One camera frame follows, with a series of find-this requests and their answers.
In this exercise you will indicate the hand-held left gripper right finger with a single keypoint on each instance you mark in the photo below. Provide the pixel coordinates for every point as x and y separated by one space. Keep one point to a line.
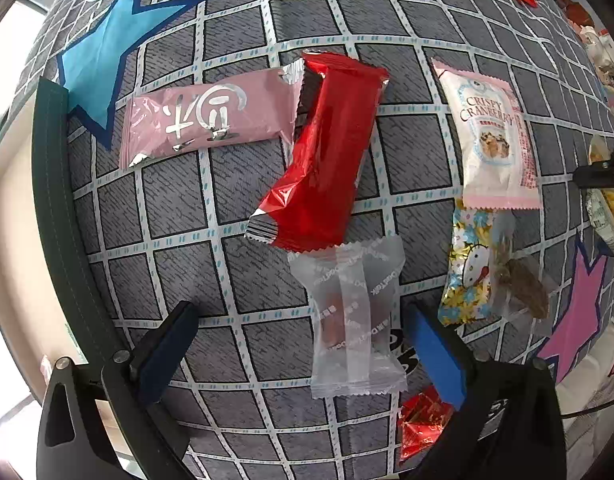
437 360

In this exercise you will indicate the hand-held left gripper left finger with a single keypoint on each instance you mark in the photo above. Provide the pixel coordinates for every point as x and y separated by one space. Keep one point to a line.
162 355

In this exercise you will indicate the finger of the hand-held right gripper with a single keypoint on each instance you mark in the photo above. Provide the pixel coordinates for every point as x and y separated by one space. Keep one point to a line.
602 175

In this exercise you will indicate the yellow snack packet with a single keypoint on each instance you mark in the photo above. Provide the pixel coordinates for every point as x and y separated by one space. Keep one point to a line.
607 215

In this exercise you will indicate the floral cat candy packet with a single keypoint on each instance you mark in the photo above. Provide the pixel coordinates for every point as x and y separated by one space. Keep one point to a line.
469 270

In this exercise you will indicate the brown clear snack packet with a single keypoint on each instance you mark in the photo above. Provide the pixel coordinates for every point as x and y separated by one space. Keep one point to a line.
524 285

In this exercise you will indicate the green-sided white box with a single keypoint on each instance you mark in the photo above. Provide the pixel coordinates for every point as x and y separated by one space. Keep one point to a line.
47 185

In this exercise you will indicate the red snack packet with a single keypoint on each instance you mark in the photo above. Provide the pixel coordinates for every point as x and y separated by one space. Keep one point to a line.
327 160

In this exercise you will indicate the small red candy packet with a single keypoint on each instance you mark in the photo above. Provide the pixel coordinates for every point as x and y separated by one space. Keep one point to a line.
419 425

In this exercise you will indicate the white pink cookie packet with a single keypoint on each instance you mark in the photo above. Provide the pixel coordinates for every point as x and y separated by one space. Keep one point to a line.
492 135

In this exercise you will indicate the pile of assorted snack packets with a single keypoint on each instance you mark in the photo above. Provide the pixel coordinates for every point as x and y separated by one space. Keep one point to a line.
587 35

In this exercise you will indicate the grey checked star blanket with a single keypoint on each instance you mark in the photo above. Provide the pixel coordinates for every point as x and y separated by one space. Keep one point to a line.
237 195

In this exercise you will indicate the pink snack packet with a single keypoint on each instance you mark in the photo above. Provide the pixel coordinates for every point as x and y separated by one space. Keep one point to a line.
202 120

